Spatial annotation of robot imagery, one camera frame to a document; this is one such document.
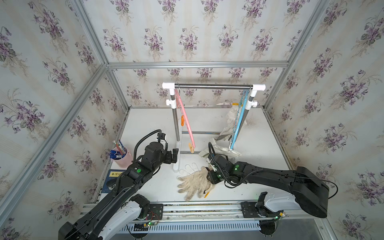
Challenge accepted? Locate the beige knit glove red cuff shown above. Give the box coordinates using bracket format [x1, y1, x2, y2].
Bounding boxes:
[177, 167, 215, 202]

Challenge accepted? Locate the white and steel drying rack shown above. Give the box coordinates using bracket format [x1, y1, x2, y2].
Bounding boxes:
[162, 83, 266, 157]

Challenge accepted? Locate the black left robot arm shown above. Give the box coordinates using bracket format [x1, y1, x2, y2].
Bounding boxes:
[58, 130, 179, 240]

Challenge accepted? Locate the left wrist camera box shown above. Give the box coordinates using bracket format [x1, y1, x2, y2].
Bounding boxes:
[157, 132, 167, 143]

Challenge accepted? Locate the pink wavy hanger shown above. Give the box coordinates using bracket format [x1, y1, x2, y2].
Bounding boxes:
[175, 90, 196, 148]

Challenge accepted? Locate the small circuit board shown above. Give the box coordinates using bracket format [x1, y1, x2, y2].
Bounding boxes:
[133, 221, 159, 232]

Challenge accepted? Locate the blue wavy hanger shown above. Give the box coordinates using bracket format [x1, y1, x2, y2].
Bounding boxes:
[230, 90, 250, 150]

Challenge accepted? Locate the pink pen cup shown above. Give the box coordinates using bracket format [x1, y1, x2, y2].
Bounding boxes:
[110, 150, 133, 169]

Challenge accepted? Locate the blue book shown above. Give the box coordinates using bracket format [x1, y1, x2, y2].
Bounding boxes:
[101, 170, 125, 194]

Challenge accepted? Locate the white knit glove yellow cuff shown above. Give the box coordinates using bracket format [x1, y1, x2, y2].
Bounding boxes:
[226, 103, 242, 128]

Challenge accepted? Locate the yellow clothes peg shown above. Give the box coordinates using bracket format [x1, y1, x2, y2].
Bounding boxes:
[189, 143, 195, 154]

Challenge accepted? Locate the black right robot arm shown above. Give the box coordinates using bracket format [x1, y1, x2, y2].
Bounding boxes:
[207, 143, 336, 218]

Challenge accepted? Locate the white glove with grey strap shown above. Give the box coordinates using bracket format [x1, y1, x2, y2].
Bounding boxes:
[199, 138, 242, 159]

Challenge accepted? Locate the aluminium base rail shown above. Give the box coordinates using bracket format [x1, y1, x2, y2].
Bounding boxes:
[80, 200, 325, 224]

